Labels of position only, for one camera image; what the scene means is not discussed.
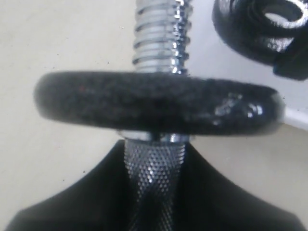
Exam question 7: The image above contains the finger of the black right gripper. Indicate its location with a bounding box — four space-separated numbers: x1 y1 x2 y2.
273 31 308 81

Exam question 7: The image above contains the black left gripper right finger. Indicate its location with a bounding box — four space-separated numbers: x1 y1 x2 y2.
174 143 303 231

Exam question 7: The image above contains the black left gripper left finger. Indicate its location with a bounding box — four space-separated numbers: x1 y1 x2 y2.
6 140 131 231

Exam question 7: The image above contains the black weight plate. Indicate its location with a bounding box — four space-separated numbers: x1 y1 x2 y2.
212 0 308 65

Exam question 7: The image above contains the chrome dumbbell bar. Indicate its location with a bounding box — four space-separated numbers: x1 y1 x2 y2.
121 0 194 231

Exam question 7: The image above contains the black plate far end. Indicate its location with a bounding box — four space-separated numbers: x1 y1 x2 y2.
34 71 285 135

